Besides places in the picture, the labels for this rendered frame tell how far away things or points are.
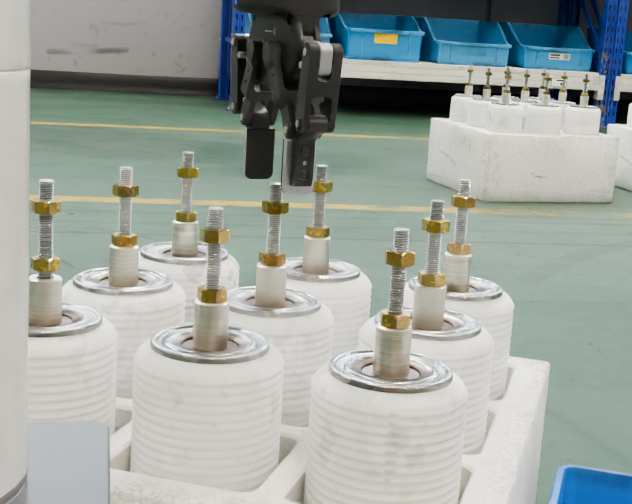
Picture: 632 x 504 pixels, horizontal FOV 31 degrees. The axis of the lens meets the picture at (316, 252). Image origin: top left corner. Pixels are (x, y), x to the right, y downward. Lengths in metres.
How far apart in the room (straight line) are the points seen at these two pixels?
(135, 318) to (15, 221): 0.49
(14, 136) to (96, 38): 5.52
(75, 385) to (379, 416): 0.20
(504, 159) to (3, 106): 2.70
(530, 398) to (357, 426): 0.27
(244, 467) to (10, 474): 0.35
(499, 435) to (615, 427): 0.60
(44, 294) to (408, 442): 0.26
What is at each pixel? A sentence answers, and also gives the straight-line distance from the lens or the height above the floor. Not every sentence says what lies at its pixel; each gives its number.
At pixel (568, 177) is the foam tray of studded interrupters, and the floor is 0.07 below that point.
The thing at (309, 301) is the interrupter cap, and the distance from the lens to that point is 0.83.
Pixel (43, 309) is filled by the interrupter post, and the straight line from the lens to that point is 0.76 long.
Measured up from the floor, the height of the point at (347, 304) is 0.23.
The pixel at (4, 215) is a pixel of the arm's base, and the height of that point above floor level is 0.40.
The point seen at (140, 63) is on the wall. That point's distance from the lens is 5.87.
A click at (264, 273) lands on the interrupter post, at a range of 0.81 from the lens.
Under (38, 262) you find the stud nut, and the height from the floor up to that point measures 0.29.
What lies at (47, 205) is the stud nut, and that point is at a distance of 0.74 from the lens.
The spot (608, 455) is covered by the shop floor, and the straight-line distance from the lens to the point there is 1.31.
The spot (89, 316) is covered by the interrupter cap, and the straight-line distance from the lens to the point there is 0.77.
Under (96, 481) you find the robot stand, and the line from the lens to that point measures 0.40.
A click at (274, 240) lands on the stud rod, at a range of 0.81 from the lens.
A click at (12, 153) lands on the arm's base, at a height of 0.42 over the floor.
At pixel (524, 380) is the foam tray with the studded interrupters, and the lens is 0.94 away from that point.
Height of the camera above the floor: 0.46
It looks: 12 degrees down
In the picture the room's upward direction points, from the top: 4 degrees clockwise
